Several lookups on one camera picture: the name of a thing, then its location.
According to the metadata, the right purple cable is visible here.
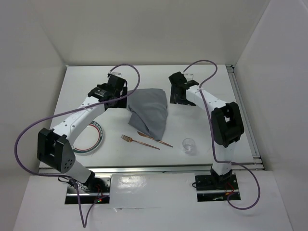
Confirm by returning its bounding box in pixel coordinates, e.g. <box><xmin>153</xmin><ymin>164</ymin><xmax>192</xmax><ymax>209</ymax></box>
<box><xmin>184</xmin><ymin>60</ymin><xmax>262</xmax><ymax>210</ymax></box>

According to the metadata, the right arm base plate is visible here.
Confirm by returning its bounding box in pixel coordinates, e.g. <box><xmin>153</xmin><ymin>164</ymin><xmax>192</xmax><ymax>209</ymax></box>
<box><xmin>192</xmin><ymin>174</ymin><xmax>241</xmax><ymax>202</ymax></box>

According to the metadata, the purple cable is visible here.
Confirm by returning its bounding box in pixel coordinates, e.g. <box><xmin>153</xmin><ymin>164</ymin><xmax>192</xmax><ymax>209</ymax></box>
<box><xmin>14</xmin><ymin>64</ymin><xmax>141</xmax><ymax>228</ymax></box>
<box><xmin>184</xmin><ymin>60</ymin><xmax>262</xmax><ymax>210</ymax></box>

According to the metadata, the aluminium front rail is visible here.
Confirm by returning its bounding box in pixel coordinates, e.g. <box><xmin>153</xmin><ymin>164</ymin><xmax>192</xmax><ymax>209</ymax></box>
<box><xmin>39</xmin><ymin>163</ymin><xmax>264</xmax><ymax>174</ymax></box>

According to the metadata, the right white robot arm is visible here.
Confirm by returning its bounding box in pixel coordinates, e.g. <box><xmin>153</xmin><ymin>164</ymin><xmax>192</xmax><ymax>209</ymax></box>
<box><xmin>168</xmin><ymin>72</ymin><xmax>244</xmax><ymax>189</ymax></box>

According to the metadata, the white plate green red rim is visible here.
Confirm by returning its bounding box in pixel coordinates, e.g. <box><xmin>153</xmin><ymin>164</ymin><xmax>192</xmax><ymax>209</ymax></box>
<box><xmin>73</xmin><ymin>121</ymin><xmax>104</xmax><ymax>155</ymax></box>

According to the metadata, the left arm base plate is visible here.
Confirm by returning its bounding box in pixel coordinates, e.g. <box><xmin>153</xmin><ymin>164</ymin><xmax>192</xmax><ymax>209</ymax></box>
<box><xmin>64</xmin><ymin>175</ymin><xmax>112</xmax><ymax>205</ymax></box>

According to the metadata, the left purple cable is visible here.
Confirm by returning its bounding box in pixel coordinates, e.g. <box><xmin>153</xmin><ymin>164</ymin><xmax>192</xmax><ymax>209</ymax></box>
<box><xmin>14</xmin><ymin>64</ymin><xmax>141</xmax><ymax>228</ymax></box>

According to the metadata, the copper fork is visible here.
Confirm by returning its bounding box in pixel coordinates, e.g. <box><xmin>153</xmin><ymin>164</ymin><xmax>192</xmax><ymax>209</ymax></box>
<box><xmin>121</xmin><ymin>134</ymin><xmax>160</xmax><ymax>150</ymax></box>

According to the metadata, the clear glass cup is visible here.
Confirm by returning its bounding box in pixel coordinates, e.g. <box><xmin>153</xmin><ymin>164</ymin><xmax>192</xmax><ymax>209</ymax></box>
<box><xmin>182</xmin><ymin>138</ymin><xmax>196</xmax><ymax>155</ymax></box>

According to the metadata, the copper knife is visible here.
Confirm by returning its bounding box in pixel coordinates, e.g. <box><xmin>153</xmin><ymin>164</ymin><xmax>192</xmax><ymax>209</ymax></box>
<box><xmin>137</xmin><ymin>131</ymin><xmax>173</xmax><ymax>148</ymax></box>

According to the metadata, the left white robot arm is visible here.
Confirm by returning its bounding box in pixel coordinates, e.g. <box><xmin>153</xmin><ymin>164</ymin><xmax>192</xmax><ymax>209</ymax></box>
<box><xmin>37</xmin><ymin>74</ymin><xmax>128</xmax><ymax>192</ymax></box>

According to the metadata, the grey cloth placemat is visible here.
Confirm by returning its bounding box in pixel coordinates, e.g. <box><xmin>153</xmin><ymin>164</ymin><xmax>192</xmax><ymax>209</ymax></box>
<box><xmin>127</xmin><ymin>88</ymin><xmax>168</xmax><ymax>140</ymax></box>

